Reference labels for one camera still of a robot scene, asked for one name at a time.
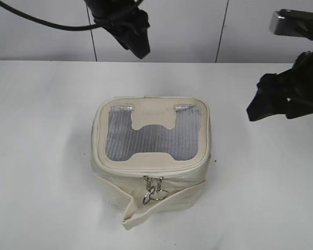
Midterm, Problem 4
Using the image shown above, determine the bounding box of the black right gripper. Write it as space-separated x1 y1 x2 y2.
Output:
246 52 313 122

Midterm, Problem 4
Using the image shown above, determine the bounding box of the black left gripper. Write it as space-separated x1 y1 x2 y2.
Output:
92 8 150 59

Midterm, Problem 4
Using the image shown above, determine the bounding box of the cream zippered cooler bag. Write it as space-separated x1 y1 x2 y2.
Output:
91 97 212 230

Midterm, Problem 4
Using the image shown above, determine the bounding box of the silver ring zipper pull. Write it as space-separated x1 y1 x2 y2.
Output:
150 177 169 201

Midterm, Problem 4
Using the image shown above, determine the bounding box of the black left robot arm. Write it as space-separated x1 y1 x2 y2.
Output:
85 0 150 59

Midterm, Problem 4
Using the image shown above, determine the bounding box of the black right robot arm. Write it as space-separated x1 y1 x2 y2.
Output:
246 51 313 122

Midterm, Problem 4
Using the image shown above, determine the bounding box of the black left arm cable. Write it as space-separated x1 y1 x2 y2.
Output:
0 0 147 31

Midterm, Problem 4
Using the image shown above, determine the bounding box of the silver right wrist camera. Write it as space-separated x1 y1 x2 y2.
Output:
269 9 313 41

